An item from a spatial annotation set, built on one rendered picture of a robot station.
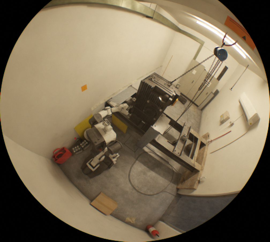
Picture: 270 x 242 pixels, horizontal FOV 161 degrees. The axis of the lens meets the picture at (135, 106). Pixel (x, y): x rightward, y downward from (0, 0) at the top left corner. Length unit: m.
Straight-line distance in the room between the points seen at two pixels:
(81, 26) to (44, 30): 0.41
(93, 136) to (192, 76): 4.02
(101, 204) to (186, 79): 4.83
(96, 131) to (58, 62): 0.88
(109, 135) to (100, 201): 1.52
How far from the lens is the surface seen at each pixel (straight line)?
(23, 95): 1.25
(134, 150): 2.43
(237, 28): 1.27
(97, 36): 1.40
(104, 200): 2.17
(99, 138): 1.04
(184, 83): 4.43
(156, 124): 1.82
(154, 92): 1.36
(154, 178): 2.55
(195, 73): 4.24
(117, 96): 2.33
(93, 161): 1.98
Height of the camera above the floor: 2.33
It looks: 49 degrees down
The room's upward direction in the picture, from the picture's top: 20 degrees clockwise
